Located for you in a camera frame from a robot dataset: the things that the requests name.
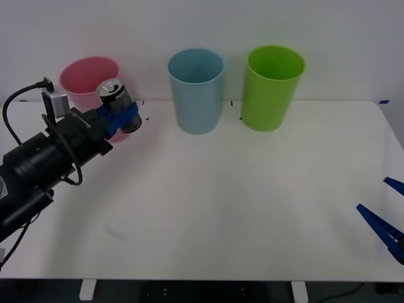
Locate pink plastic bin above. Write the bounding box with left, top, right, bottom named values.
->
left=59, top=56, right=124, bottom=144

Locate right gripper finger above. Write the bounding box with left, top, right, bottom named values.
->
left=355, top=203, right=404, bottom=266
left=383, top=177, right=404, bottom=197

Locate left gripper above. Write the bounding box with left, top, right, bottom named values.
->
left=45, top=101, right=140, bottom=167

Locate white table leg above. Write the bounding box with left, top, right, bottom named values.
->
left=78, top=279, right=97, bottom=302
left=290, top=280, right=308, bottom=303

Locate green plastic bin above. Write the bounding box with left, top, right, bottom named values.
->
left=241, top=45, right=306, bottom=133

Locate pale blue plastic bin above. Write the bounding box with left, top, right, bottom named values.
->
left=167, top=47, right=225, bottom=136

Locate black drink can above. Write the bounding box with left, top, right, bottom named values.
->
left=96, top=78, right=143, bottom=134

